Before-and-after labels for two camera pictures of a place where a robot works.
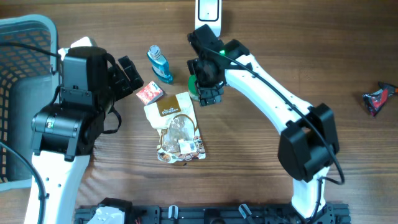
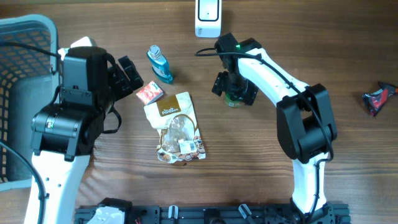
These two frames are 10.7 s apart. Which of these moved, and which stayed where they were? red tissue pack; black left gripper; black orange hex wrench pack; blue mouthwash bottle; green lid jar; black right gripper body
Moved: black right gripper body; green lid jar
Stayed: black left gripper; blue mouthwash bottle; black orange hex wrench pack; red tissue pack
